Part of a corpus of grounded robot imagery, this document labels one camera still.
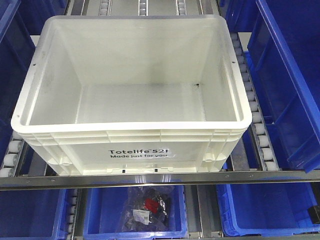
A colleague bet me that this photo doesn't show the white Totelife plastic bin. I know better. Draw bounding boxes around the white Totelife plastic bin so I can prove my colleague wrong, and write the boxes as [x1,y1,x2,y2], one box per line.
[11,15,252,176]

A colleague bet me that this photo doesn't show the blue bin lower middle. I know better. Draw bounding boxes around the blue bin lower middle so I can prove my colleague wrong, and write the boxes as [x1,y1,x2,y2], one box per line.
[83,185,188,240]

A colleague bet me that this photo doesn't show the blue bin lower right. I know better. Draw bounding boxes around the blue bin lower right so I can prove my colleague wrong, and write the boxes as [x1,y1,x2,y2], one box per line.
[216,182,320,237]

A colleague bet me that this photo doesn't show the blue bin right of shelf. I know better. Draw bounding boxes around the blue bin right of shelf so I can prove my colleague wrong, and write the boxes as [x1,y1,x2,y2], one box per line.
[248,0,320,172]

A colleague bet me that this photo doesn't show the blue bin left side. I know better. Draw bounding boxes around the blue bin left side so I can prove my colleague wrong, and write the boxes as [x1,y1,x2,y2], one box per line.
[0,0,35,159]

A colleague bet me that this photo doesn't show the blue bin lower left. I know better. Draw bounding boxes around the blue bin lower left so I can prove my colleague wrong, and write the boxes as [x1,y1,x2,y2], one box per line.
[0,189,70,240]

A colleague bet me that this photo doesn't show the plastic bag of parts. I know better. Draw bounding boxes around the plastic bag of parts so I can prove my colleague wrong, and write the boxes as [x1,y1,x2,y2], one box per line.
[120,186,175,232]

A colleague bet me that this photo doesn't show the right white roller track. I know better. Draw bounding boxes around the right white roller track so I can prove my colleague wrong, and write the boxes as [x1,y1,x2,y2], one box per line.
[230,32,280,171]

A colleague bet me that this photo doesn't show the white roller track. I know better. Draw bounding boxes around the white roller track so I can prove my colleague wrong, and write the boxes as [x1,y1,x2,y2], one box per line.
[0,131,25,178]
[230,32,280,171]

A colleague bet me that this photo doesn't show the lower left roller track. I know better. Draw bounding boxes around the lower left roller track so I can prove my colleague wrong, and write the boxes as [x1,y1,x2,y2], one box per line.
[65,188,80,240]

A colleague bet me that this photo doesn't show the left white roller track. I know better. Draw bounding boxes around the left white roller track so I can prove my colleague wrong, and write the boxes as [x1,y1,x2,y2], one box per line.
[0,131,25,178]

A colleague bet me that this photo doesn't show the steel shelf front rail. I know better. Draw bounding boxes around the steel shelf front rail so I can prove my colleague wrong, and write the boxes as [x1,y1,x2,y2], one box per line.
[0,170,320,191]

